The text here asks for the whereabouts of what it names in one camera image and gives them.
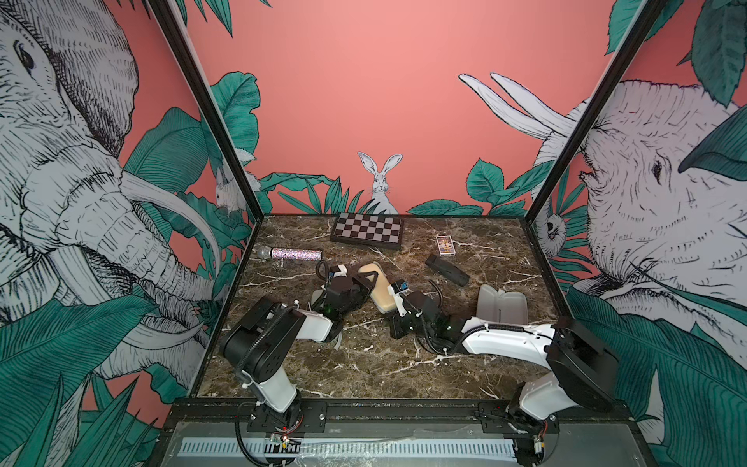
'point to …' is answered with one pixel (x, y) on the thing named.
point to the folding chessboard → (370, 230)
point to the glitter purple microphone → (292, 254)
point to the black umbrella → (448, 269)
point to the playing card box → (445, 245)
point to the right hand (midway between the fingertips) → (381, 312)
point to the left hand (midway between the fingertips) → (380, 272)
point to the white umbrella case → (379, 292)
